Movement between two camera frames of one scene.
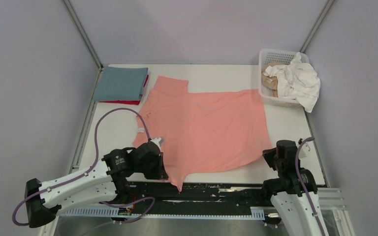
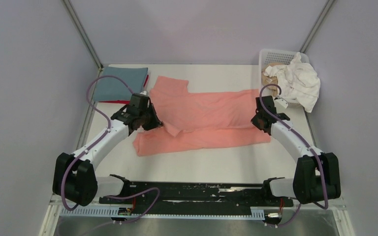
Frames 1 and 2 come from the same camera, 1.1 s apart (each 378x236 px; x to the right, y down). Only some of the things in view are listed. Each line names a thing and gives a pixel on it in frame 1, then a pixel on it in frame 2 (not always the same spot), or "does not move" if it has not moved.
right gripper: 267,154 to 255,122
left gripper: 160,173 to 155,123
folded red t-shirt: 132,102 does not move
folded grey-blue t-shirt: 120,84 does not move
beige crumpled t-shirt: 271,82 does not move
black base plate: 155,193 does not move
